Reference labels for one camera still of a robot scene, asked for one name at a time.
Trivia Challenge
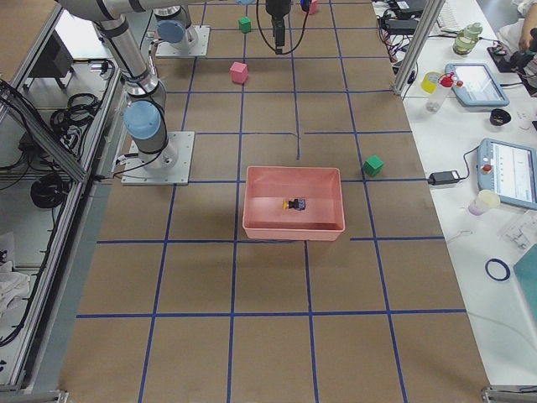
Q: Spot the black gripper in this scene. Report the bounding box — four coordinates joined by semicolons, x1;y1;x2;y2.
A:
265;0;291;54

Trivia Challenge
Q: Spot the yellow push button switch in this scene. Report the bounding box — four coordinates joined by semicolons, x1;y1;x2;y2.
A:
283;198;306;211

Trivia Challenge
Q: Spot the green foam cube far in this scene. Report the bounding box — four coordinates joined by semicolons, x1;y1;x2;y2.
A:
238;16;252;34

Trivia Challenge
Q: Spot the pink foam cube far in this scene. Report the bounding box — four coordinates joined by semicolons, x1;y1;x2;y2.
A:
300;0;318;15

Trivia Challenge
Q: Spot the pink foam cube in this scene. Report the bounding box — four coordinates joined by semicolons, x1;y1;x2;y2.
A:
300;0;318;15
229;61;248;85

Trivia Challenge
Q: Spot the pink foam cube centre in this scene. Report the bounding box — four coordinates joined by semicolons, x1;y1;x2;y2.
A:
229;61;248;85

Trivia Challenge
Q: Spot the pink plastic bin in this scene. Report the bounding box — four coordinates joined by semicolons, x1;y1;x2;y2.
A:
242;166;346;241

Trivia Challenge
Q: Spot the green foam cube near bin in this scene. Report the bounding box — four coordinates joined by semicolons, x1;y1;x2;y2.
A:
362;154;384;177

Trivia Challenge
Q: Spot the clear plastic bottle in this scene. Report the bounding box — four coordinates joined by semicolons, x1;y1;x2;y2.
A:
425;72;455;113

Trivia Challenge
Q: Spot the green water bottle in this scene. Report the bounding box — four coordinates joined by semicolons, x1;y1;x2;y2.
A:
452;23;482;55

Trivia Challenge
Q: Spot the upper teach pendant tablet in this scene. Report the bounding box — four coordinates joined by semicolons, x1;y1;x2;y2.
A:
445;63;510;108

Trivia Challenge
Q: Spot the teach pendant tablet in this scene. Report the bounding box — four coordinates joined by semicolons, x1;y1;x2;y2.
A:
477;139;536;210
445;63;510;108

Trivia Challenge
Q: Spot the black power adapter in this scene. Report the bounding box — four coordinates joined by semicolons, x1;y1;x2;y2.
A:
427;170;461;186

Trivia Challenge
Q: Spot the lower teach pendant tablet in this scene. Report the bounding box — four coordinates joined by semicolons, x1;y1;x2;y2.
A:
477;139;536;210

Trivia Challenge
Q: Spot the teal notebook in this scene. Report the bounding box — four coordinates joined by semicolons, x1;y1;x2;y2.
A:
514;243;537;318

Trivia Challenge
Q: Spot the black cable loop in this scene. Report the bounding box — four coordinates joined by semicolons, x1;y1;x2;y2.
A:
255;0;311;55

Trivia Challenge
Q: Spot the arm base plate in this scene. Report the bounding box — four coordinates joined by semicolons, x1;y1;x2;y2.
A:
156;22;211;58
121;131;195;186

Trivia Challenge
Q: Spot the aluminium frame post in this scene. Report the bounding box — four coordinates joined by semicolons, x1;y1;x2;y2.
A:
393;0;445;95

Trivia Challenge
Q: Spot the aluminium side frame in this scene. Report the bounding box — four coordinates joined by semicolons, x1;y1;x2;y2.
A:
1;1;119;396

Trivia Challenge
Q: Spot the blue tape ring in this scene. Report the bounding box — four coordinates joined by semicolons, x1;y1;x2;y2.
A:
484;259;512;282

